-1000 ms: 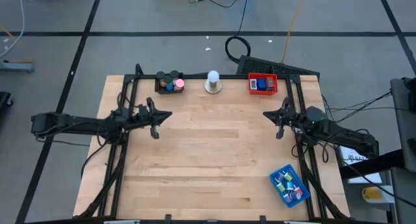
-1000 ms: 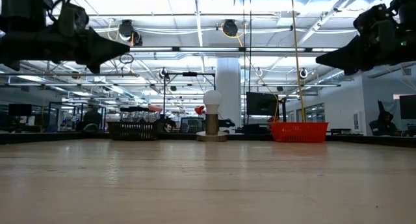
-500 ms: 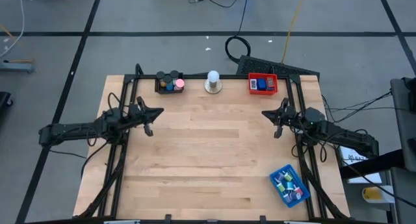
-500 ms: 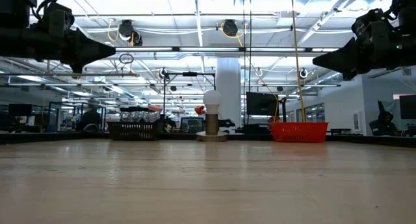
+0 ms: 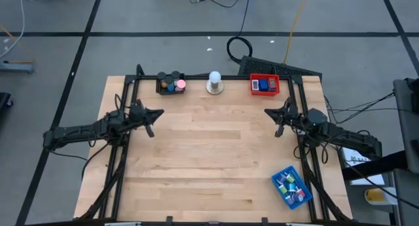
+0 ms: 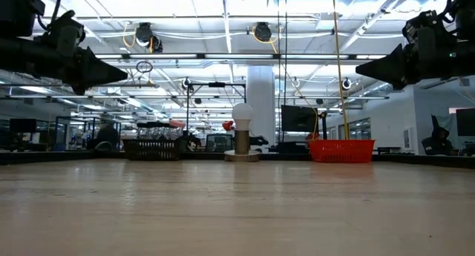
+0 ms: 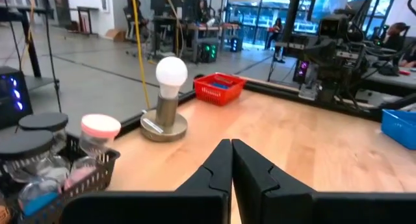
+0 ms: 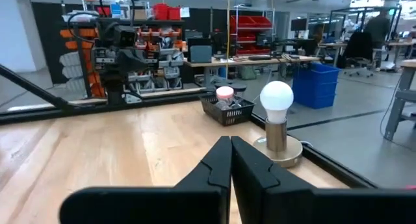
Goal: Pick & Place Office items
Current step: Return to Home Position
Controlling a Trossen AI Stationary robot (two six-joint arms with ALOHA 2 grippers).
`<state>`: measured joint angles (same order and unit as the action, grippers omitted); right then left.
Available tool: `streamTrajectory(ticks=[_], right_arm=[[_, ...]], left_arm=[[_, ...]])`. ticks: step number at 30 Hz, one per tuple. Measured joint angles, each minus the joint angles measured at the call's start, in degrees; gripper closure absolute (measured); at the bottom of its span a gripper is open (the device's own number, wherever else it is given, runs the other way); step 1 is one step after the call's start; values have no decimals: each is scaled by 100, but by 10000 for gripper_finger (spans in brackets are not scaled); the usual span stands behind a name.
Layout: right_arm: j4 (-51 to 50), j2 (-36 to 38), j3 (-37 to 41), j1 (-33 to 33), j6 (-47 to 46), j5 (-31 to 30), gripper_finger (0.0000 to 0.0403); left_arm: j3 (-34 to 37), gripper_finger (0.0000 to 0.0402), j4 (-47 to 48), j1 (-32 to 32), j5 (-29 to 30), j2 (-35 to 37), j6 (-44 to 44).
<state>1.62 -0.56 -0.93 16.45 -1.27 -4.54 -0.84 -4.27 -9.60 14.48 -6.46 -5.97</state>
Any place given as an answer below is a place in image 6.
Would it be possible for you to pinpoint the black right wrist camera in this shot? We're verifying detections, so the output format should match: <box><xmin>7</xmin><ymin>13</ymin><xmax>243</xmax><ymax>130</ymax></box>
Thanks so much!
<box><xmin>402</xmin><ymin>10</ymin><xmax>441</xmax><ymax>45</ymax></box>

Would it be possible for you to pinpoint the black office chair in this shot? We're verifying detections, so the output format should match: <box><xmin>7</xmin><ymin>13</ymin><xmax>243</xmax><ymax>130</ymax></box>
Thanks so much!
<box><xmin>94</xmin><ymin>116</ymin><xmax>120</xmax><ymax>152</ymax></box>

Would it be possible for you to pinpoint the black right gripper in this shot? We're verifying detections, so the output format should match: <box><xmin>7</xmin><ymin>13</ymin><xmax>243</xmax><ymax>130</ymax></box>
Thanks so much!
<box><xmin>355</xmin><ymin>25</ymin><xmax>465</xmax><ymax>91</ymax></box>

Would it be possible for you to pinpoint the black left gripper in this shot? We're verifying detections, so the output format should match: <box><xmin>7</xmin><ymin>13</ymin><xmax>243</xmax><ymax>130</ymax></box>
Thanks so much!
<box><xmin>47</xmin><ymin>44</ymin><xmax>129</xmax><ymax>96</ymax></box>

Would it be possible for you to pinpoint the black hanging cable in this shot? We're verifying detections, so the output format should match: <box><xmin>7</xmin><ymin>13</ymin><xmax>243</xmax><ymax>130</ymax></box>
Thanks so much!
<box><xmin>282</xmin><ymin>0</ymin><xmax>289</xmax><ymax>142</ymax></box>

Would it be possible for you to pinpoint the black plastic basket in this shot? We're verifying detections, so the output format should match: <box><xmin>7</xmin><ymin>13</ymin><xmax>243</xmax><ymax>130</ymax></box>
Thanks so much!
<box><xmin>122</xmin><ymin>137</ymin><xmax>183</xmax><ymax>161</ymax></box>

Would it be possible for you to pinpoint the black aluminium table frame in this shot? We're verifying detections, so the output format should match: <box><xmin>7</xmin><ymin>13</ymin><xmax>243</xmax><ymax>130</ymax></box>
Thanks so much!
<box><xmin>0</xmin><ymin>148</ymin><xmax>475</xmax><ymax>170</ymax></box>

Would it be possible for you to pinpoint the person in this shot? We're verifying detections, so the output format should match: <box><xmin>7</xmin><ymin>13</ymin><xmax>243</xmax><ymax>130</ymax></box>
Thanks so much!
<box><xmin>421</xmin><ymin>114</ymin><xmax>458</xmax><ymax>156</ymax></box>

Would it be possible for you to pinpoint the yellow hanging cable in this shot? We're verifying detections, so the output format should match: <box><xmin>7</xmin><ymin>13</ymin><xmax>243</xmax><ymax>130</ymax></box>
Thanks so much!
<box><xmin>331</xmin><ymin>0</ymin><xmax>350</xmax><ymax>140</ymax></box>

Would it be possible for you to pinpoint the black metal stand frame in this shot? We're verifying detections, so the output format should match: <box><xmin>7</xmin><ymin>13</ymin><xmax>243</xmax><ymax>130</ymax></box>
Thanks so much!
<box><xmin>185</xmin><ymin>81</ymin><xmax>248</xmax><ymax>138</ymax></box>

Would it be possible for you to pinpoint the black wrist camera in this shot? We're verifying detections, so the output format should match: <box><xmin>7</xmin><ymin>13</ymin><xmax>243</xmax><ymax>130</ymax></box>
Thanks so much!
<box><xmin>43</xmin><ymin>10</ymin><xmax>86</xmax><ymax>57</ymax></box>
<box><xmin>402</xmin><ymin>10</ymin><xmax>441</xmax><ymax>45</ymax></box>

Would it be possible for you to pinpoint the black computer monitor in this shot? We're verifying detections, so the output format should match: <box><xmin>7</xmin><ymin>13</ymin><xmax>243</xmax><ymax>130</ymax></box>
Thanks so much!
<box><xmin>281</xmin><ymin>104</ymin><xmax>319</xmax><ymax>133</ymax></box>
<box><xmin>9</xmin><ymin>117</ymin><xmax>38</xmax><ymax>134</ymax></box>
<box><xmin>455</xmin><ymin>108</ymin><xmax>475</xmax><ymax>137</ymax></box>

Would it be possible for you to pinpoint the black ceiling cable reel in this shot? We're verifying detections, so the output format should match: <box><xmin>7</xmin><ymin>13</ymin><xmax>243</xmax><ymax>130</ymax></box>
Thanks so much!
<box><xmin>253</xmin><ymin>22</ymin><xmax>274</xmax><ymax>42</ymax></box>
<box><xmin>134</xmin><ymin>22</ymin><xmax>164</xmax><ymax>53</ymax></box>

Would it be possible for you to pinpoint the black hourglass brown sand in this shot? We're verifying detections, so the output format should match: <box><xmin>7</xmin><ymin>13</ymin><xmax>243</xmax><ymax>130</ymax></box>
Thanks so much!
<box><xmin>137</xmin><ymin>121</ymin><xmax>151</xmax><ymax>140</ymax></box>

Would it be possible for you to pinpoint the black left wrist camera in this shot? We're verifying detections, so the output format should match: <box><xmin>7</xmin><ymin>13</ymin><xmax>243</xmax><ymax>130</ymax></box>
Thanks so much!
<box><xmin>43</xmin><ymin>10</ymin><xmax>86</xmax><ymax>57</ymax></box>

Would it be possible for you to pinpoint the red plastic basket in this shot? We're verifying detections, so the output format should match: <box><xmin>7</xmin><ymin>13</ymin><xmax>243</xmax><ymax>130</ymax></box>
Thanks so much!
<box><xmin>308</xmin><ymin>139</ymin><xmax>376</xmax><ymax>164</ymax></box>

